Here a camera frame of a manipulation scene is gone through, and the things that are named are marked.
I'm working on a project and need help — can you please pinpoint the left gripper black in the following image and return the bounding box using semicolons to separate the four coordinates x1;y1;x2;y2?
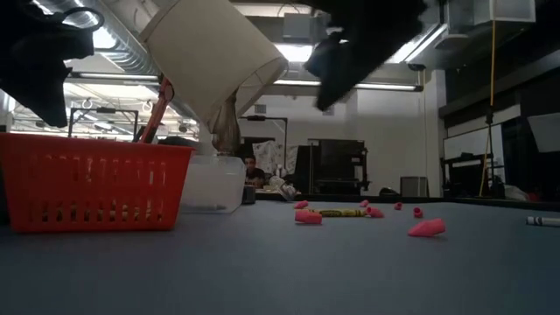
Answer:
0;0;95;129

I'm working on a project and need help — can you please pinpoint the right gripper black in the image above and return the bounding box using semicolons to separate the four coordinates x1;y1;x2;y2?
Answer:
304;0;429;113

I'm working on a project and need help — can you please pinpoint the red slotted plastic basket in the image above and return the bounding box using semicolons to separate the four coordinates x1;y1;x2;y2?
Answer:
0;132;194;233

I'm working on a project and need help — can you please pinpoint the yellow crayon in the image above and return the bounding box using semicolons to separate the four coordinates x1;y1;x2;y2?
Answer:
311;208;369;219

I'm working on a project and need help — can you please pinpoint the fluorescent ceiling light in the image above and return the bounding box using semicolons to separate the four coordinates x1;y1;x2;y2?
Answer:
273;79;424;93
65;72;161;82

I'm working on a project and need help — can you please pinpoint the black equipment rack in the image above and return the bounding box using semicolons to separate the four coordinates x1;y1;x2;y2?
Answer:
292;138;371;196

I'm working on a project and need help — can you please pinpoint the white patterned banner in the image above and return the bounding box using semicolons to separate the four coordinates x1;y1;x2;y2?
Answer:
252;139;299;185

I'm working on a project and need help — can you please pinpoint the person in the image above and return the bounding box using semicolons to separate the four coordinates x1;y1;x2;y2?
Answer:
242;153;266;189

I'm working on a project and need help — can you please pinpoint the gray bin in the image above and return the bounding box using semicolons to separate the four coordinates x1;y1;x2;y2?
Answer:
399;175;431;199

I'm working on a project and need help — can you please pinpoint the red desk lamp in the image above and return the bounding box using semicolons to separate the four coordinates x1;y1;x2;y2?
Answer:
137;76;176;144

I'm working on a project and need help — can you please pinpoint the whiteboard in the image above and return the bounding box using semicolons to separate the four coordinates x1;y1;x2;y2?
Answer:
443;123;505;162

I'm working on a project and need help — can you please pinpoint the black shelf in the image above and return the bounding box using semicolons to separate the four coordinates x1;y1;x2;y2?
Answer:
439;152;507;199

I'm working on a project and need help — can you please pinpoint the clear plastic bin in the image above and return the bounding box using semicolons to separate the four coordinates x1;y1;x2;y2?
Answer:
179;155;248;215

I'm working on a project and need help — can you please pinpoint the white panel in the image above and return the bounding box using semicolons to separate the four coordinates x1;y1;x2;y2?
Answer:
526;112;560;155

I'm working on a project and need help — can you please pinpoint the white crayon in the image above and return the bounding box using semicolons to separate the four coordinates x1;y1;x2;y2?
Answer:
526;215;560;228

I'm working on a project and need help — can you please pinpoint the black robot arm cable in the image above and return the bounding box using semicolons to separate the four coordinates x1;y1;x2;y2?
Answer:
51;5;107;32

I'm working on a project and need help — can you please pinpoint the silver ventilation duct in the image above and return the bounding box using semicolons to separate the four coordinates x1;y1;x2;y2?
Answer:
34;0;198;119

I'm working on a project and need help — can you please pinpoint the yellow hanging cable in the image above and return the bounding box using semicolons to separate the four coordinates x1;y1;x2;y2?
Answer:
478;19;498;197

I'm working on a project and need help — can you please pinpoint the white ceiling duct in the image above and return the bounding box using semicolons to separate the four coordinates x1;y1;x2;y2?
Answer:
445;0;537;49

